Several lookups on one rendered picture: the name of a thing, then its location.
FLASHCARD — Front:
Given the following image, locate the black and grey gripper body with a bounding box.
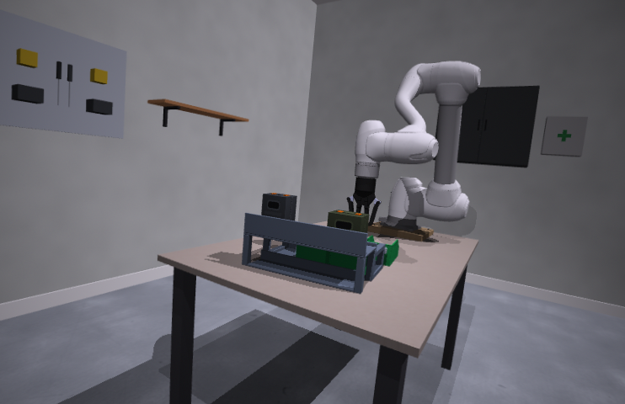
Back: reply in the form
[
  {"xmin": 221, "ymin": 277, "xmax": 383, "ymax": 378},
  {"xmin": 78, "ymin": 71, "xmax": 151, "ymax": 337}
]
[{"xmin": 353, "ymin": 178, "xmax": 376, "ymax": 205}]

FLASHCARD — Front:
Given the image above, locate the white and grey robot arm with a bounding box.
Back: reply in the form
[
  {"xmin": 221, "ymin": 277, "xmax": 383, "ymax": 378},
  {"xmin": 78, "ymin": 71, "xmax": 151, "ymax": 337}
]
[{"xmin": 355, "ymin": 61, "xmax": 481, "ymax": 231}]

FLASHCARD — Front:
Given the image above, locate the olive green case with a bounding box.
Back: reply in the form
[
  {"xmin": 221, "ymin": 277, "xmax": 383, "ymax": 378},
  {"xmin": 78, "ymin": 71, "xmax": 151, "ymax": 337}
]
[{"xmin": 327, "ymin": 210, "xmax": 369, "ymax": 233}]

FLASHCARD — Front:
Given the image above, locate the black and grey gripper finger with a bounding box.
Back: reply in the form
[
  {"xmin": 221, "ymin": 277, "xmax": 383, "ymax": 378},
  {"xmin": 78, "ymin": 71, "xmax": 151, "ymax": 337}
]
[
  {"xmin": 364, "ymin": 197, "xmax": 381, "ymax": 226},
  {"xmin": 347, "ymin": 196, "xmax": 362, "ymax": 213}
]

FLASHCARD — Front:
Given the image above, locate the dark grey metal shelf rack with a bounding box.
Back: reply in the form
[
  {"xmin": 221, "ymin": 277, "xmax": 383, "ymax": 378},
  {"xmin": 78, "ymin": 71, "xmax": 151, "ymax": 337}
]
[{"xmin": 242, "ymin": 213, "xmax": 387, "ymax": 294}]

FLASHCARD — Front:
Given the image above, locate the black tool case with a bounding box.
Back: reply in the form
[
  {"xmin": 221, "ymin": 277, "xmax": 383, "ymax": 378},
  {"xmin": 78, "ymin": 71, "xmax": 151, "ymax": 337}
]
[{"xmin": 261, "ymin": 193, "xmax": 297, "ymax": 221}]

